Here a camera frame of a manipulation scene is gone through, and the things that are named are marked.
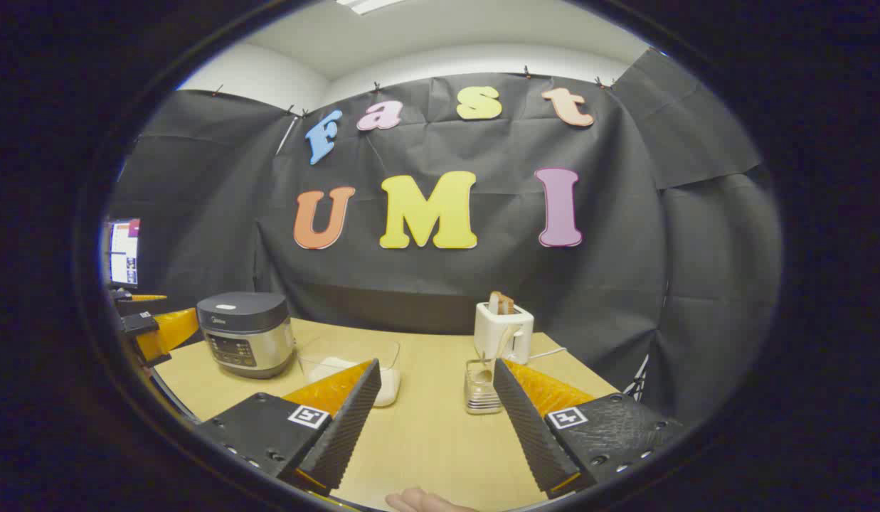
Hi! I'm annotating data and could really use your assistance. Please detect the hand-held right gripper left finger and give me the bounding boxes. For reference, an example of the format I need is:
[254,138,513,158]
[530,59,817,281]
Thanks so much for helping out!
[196,358,382,497]

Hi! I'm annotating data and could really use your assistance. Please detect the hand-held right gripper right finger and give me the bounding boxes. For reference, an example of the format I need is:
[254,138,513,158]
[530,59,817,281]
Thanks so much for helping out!
[493,358,686,498]

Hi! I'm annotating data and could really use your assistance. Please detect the clear chopstick holder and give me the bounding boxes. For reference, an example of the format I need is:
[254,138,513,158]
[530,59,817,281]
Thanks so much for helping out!
[464,358,503,415]

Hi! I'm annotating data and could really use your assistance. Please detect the grey silver rice cooker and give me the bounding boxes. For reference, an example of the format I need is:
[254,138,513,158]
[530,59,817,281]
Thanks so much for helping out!
[196,292,296,379]

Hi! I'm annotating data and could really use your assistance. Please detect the wooden spoon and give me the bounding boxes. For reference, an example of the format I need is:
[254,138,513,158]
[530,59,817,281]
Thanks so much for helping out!
[474,324,519,385]

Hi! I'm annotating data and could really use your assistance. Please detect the clear plastic rice container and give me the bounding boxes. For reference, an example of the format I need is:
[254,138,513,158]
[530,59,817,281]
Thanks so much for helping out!
[297,338,401,407]

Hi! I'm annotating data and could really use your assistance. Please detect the computer monitor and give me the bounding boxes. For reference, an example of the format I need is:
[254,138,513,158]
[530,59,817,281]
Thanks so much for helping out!
[107,218,142,289]

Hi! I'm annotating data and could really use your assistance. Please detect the white toaster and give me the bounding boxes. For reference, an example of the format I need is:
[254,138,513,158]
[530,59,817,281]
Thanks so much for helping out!
[474,301,534,365]

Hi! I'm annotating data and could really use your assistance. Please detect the white backdrop stand legs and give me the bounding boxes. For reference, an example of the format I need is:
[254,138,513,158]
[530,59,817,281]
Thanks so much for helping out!
[621,354,652,399]

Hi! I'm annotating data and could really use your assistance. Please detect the black backdrop cloth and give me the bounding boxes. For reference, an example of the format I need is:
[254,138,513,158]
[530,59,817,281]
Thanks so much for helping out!
[109,46,782,427]

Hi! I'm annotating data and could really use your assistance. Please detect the ceiling light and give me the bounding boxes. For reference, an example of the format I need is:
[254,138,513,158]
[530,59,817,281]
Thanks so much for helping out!
[336,0,405,15]

